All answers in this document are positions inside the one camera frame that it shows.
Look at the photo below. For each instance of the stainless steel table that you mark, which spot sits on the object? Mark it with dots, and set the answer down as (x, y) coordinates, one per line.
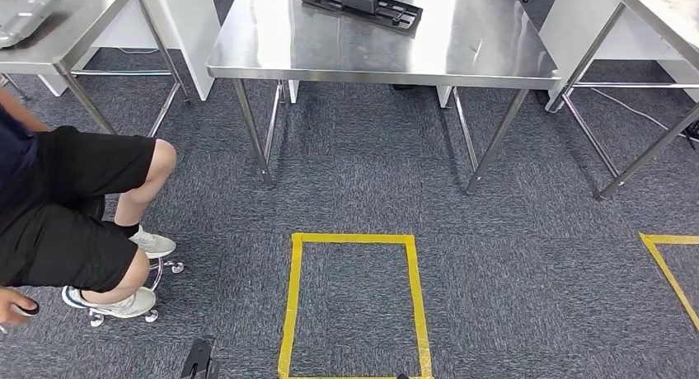
(666, 11)
(82, 21)

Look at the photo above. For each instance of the grey metal part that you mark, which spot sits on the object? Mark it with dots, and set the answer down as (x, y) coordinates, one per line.
(24, 13)

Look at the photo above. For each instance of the long black plastic part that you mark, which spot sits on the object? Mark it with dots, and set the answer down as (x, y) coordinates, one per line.
(360, 2)

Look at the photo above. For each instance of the stainless steel workbench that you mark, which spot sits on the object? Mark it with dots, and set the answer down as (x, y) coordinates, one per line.
(464, 38)

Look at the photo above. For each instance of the yellow floor tape marking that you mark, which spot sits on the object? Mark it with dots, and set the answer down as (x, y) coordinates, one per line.
(666, 267)
(297, 300)

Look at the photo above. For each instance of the black power strip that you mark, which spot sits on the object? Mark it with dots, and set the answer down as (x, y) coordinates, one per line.
(692, 133)

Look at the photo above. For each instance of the black left wrist camera bracket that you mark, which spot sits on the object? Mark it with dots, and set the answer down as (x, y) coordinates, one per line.
(199, 360)

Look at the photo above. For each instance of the person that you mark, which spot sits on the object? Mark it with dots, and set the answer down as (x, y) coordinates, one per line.
(65, 240)

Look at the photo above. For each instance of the chrome wheeled stool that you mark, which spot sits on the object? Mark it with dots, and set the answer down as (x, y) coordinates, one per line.
(158, 270)

